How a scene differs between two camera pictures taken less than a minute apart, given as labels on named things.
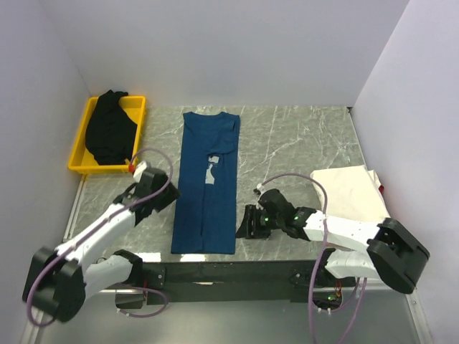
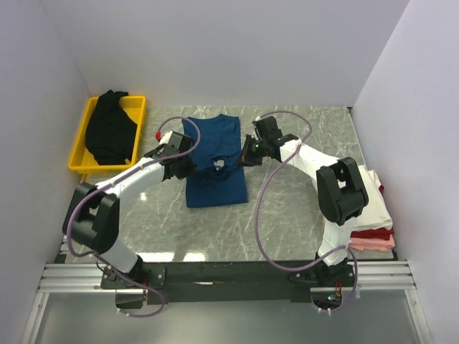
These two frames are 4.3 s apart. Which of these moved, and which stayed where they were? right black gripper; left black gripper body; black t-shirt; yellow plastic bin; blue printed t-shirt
Moved: blue printed t-shirt; right black gripper; left black gripper body
Stayed: black t-shirt; yellow plastic bin
